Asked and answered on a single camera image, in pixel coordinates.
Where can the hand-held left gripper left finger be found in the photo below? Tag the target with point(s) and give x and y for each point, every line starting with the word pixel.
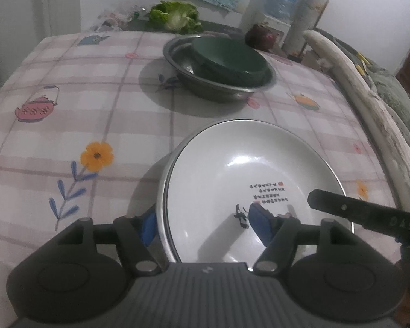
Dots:
pixel 148 229

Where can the rolled white quilt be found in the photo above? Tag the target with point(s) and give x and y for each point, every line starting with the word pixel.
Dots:
pixel 372 109

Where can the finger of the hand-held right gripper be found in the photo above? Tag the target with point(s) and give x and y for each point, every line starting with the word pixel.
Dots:
pixel 362 211

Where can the small jar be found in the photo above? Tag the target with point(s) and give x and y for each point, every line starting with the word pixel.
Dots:
pixel 140 12

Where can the small steel bowl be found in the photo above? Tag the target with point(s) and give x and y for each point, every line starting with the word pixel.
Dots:
pixel 211 92

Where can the white curtain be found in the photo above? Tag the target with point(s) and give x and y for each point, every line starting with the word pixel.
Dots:
pixel 27 13

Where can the red onion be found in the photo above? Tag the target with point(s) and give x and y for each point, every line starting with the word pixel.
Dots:
pixel 259 37

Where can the white printed ceramic plate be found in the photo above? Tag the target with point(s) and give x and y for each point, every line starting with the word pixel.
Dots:
pixel 242 164

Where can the green ceramic bowl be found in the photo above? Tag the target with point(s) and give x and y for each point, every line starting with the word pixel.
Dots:
pixel 232 61

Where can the green lettuce head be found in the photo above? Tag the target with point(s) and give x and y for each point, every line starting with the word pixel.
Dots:
pixel 174 15

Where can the rolled paper sheet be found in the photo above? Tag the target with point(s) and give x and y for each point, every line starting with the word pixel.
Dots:
pixel 305 20

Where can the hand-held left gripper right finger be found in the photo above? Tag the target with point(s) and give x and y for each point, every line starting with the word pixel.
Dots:
pixel 261 223

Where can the white water dispenser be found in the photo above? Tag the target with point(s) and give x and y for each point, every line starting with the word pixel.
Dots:
pixel 270 24

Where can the grey-green blanket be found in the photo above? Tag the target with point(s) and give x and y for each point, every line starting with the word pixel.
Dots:
pixel 396 92

